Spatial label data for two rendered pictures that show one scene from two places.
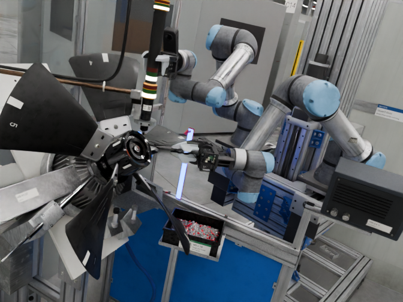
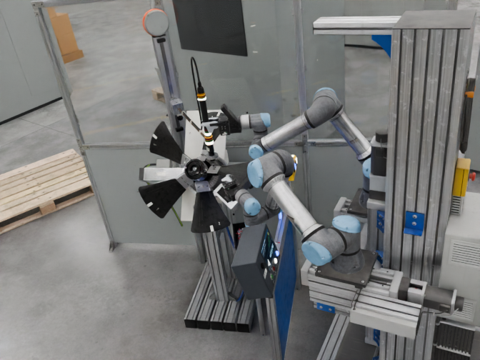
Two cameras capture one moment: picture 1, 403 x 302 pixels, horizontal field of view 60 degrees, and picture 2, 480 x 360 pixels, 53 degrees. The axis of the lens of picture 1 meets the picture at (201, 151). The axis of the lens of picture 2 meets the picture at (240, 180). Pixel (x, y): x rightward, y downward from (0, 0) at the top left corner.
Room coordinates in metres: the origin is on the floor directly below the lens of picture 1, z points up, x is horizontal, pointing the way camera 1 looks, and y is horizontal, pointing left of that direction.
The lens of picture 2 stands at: (0.91, -2.16, 2.49)
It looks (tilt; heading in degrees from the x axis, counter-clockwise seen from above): 31 degrees down; 83
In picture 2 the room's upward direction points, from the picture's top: 8 degrees counter-clockwise
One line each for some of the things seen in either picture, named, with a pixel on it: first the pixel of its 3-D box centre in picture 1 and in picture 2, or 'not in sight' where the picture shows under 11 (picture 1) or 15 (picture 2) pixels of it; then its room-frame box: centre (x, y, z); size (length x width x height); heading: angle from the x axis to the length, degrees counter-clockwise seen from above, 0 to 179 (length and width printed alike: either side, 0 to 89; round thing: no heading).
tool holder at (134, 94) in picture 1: (143, 107); (210, 148); (1.06, 0.20, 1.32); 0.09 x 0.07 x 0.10; 102
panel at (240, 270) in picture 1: (183, 281); (285, 283); (1.35, -0.04, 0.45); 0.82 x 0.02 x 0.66; 67
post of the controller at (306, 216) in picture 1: (303, 226); not in sight; (1.19, -0.44, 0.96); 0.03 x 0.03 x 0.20; 67
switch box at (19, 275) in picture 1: (6, 253); not in sight; (0.99, 0.59, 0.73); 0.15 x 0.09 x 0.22; 67
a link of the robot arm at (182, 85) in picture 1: (183, 88); (260, 139); (1.33, 0.12, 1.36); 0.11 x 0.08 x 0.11; 67
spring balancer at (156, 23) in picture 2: not in sight; (156, 22); (0.91, 0.90, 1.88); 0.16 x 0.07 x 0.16; 12
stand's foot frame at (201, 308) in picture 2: not in sight; (226, 293); (1.02, 0.43, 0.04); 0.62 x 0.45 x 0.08; 67
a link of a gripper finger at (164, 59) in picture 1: (163, 65); (209, 128); (1.07, 0.17, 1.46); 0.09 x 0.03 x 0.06; 176
